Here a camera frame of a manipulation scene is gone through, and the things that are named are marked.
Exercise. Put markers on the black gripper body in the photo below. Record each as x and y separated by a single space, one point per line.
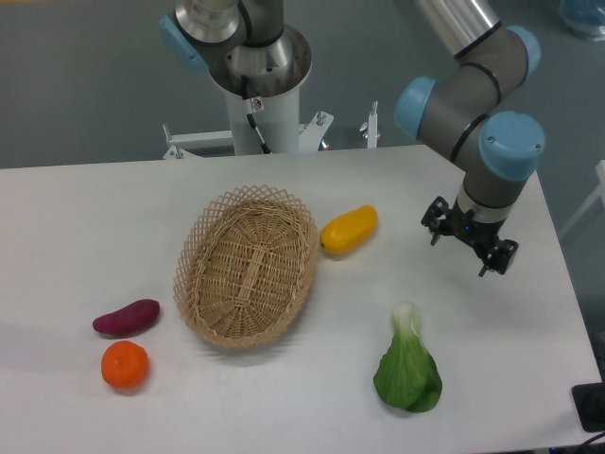
472 232

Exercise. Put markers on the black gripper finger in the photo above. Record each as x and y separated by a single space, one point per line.
497 257
435 219

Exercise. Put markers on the yellow mango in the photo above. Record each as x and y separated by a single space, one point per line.
347 232

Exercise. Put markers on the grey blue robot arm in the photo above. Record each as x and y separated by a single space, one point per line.
459 118

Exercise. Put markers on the green bok choy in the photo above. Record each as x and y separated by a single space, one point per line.
407 377

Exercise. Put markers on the black device at edge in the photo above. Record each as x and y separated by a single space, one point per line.
589 403

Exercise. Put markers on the woven wicker basket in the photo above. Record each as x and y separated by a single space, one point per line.
246 267

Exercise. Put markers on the blue object top right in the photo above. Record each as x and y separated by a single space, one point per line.
585 18

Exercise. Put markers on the purple sweet potato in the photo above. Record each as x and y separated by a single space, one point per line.
128 320

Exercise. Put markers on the orange tangerine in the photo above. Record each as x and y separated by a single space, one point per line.
124 365

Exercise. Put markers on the white frame right edge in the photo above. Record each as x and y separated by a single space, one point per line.
595 197

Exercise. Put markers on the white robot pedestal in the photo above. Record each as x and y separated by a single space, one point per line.
261 87

